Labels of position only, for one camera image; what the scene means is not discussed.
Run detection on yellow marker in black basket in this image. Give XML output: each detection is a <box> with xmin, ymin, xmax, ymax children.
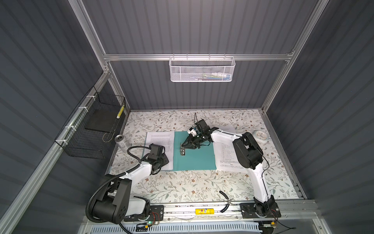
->
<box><xmin>116</xmin><ymin>105</ymin><xmax>125</xmax><ymax>119</ymax></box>

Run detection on yellow label on rail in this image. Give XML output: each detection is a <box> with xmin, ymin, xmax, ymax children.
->
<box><xmin>195</xmin><ymin>208</ymin><xmax>215</xmax><ymax>215</ymax></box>

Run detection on printed paper sheet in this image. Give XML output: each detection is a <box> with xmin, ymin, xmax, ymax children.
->
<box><xmin>213</xmin><ymin>142</ymin><xmax>247</xmax><ymax>173</ymax></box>
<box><xmin>145</xmin><ymin>131</ymin><xmax>175</xmax><ymax>171</ymax></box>

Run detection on black cable loop on rail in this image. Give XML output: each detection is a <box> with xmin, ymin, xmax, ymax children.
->
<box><xmin>219</xmin><ymin>191</ymin><xmax>231</xmax><ymax>213</ymax></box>

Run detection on white wire mesh basket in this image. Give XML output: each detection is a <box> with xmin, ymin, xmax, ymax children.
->
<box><xmin>168</xmin><ymin>56</ymin><xmax>236</xmax><ymax>82</ymax></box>

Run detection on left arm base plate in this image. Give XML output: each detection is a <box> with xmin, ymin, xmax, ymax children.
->
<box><xmin>123</xmin><ymin>205</ymin><xmax>165</xmax><ymax>222</ymax></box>

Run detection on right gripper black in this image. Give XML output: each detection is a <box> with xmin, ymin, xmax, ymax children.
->
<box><xmin>182</xmin><ymin>134</ymin><xmax>205</xmax><ymax>149</ymax></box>

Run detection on black wire mesh basket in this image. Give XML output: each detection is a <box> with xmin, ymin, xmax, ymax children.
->
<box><xmin>55</xmin><ymin>88</ymin><xmax>126</xmax><ymax>160</ymax></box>

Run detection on pens in white basket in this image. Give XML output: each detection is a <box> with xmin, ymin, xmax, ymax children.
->
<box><xmin>193</xmin><ymin>73</ymin><xmax>232</xmax><ymax>82</ymax></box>

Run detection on black pad in basket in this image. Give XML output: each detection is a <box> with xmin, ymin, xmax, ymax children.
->
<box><xmin>85</xmin><ymin>110</ymin><xmax>119</xmax><ymax>133</ymax></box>

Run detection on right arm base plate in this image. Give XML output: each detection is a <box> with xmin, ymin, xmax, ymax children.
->
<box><xmin>240</xmin><ymin>202</ymin><xmax>281</xmax><ymax>219</ymax></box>

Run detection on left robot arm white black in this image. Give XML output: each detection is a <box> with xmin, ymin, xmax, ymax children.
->
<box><xmin>85</xmin><ymin>143</ymin><xmax>169</xmax><ymax>224</ymax></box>

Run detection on white perforated cable tray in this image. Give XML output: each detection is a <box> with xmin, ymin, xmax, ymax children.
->
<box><xmin>90</xmin><ymin>221</ymin><xmax>263</xmax><ymax>234</ymax></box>

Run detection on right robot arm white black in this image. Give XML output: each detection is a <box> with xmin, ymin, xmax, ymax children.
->
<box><xmin>180</xmin><ymin>120</ymin><xmax>277</xmax><ymax>217</ymax></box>

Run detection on silver drink can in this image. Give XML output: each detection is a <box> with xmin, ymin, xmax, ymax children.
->
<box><xmin>115</xmin><ymin>135</ymin><xmax>131</xmax><ymax>154</ymax></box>

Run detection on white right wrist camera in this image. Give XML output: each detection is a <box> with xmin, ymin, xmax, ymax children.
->
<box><xmin>188</xmin><ymin>127</ymin><xmax>199</xmax><ymax>137</ymax></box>

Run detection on teal green file folder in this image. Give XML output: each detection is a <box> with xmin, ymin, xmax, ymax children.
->
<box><xmin>173</xmin><ymin>131</ymin><xmax>216</xmax><ymax>171</ymax></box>

